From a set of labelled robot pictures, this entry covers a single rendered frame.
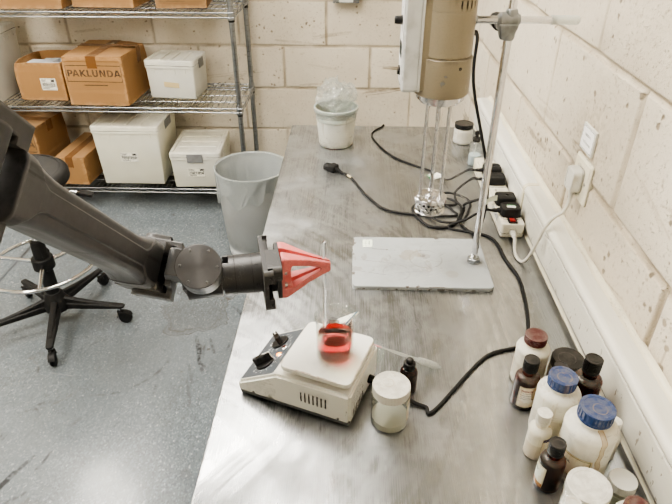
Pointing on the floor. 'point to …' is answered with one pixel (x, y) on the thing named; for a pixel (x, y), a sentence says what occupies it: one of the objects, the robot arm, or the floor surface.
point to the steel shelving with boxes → (12, 83)
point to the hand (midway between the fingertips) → (324, 265)
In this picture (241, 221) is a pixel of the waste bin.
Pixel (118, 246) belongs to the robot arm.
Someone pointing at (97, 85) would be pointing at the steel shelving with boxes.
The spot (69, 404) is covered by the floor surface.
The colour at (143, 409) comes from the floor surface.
